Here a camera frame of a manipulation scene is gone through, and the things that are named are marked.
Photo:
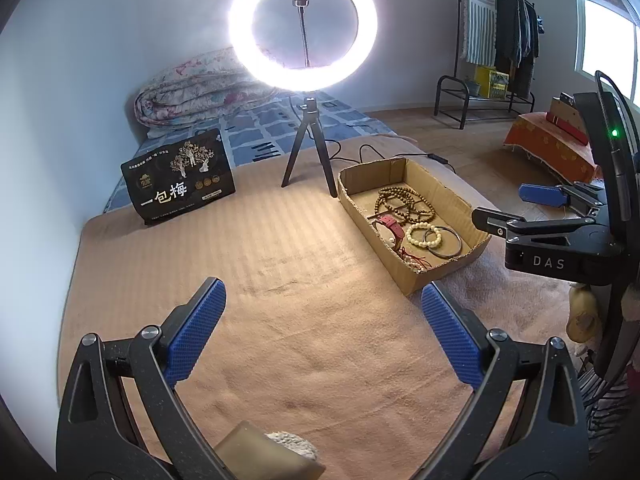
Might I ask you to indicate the dark hanging clothes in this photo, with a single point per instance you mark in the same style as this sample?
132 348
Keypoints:
517 35

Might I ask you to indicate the striped hanging towel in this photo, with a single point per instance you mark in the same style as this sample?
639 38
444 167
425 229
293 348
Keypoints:
477 15

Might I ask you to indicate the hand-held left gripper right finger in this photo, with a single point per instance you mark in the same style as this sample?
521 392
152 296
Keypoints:
450 340

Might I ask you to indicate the blue patterned bedsheet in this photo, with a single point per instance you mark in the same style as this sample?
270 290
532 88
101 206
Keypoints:
250 130

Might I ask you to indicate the black printed snack bag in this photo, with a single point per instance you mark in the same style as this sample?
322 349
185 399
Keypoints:
175 190

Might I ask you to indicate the folded floral quilt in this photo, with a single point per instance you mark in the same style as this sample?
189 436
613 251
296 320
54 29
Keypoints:
190 95

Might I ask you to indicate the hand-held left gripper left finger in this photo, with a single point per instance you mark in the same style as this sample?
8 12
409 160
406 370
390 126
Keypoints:
195 330

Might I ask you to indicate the black tripod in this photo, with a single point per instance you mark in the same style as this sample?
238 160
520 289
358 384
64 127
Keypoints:
311 110

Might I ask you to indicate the black metal clothes rack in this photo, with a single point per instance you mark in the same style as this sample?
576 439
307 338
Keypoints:
450 95

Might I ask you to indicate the red and tan box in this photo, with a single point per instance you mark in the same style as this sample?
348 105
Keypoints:
565 120

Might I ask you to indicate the window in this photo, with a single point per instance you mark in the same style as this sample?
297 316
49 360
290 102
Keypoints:
607 45

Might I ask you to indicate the cardboard box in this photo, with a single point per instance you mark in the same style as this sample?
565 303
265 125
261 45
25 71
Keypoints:
440 272

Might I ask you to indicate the yellow slipper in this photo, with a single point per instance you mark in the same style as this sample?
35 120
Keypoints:
584 312

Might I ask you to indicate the brown block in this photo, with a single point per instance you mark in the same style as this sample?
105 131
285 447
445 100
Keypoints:
260 455

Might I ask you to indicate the yellow box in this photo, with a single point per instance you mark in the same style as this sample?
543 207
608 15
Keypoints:
492 82

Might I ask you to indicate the brown striped blanket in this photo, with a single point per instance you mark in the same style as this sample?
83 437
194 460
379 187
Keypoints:
300 310

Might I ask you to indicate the striped cloth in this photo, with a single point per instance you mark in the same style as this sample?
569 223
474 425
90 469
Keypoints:
615 410

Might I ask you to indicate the thin dark bangle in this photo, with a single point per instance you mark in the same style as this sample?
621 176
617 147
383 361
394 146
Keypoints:
460 243

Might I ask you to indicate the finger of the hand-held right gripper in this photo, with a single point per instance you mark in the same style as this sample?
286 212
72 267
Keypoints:
540 195
500 221

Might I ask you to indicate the orange cloth covered stool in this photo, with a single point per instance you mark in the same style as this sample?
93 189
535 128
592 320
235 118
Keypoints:
545 145

